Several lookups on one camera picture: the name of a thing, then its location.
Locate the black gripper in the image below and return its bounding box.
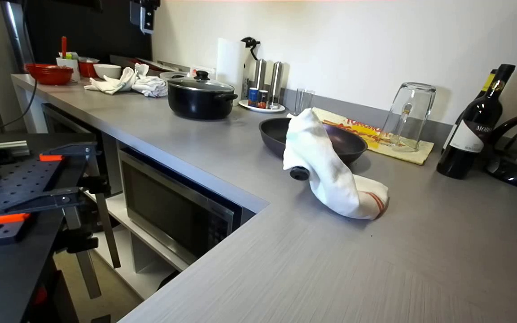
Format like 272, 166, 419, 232
127, 0, 161, 36

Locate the glass pot lid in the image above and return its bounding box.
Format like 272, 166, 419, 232
166, 69, 236, 96

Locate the black cooking pot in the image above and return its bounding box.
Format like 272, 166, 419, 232
164, 81, 240, 123

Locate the white bowl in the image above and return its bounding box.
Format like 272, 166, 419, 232
91, 62, 123, 81

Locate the crumpled white cloth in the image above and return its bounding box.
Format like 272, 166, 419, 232
82, 62, 170, 101

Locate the white utensil cup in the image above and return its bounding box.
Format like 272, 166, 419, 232
53, 53, 82, 83

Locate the white paper towel roll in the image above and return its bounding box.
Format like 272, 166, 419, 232
213, 36, 245, 96

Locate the spray bottle black trigger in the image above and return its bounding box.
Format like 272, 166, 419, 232
238, 35, 263, 92

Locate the large red bowl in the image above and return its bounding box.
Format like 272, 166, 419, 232
23, 62, 75, 88

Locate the steel refrigerator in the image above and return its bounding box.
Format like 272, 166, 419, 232
0, 0, 37, 69

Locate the blue cup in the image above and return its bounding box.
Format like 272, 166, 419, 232
245, 87, 263, 108

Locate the small white plate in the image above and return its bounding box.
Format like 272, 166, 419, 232
236, 97, 286, 115

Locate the small clear drinking glass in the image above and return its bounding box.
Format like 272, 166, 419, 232
292, 88, 317, 117

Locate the built-in microwave oven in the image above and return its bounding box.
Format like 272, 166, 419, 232
116, 148, 243, 266

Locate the black perforated board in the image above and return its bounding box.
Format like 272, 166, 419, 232
0, 157, 82, 252

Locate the white towel red stripe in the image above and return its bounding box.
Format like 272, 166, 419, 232
281, 106, 391, 223

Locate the large clear glass jar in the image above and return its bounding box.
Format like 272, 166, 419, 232
380, 81, 439, 155

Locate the dark wine bottle white label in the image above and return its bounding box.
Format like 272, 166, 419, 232
435, 63, 517, 182

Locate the black clamp orange handle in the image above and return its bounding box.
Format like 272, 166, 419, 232
0, 185, 105, 302
33, 140, 123, 271

